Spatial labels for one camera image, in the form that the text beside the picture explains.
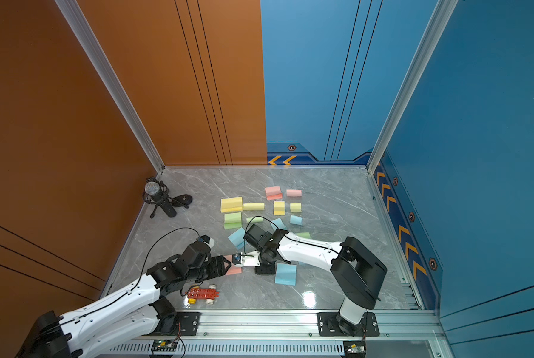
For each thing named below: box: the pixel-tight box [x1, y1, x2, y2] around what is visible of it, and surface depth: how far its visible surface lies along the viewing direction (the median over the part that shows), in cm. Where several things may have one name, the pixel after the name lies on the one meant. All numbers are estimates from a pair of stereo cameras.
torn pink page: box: [286, 189, 303, 197], surface depth 111 cm
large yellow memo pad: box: [220, 196, 244, 213], surface depth 105 cm
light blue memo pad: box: [227, 226, 248, 250], surface depth 96 cm
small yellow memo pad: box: [273, 201, 286, 216], surface depth 104 cm
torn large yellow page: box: [243, 202, 265, 211], surface depth 107 cm
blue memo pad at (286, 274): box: [274, 262, 297, 286], surface depth 82 cm
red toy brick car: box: [187, 283, 221, 306], surface depth 79 cm
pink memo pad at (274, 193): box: [264, 185, 283, 201], surface depth 111 cm
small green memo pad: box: [223, 211, 242, 230], surface depth 101 cm
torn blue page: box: [290, 214, 303, 226], surface depth 102 cm
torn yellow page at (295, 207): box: [290, 202, 303, 213], surface depth 107 cm
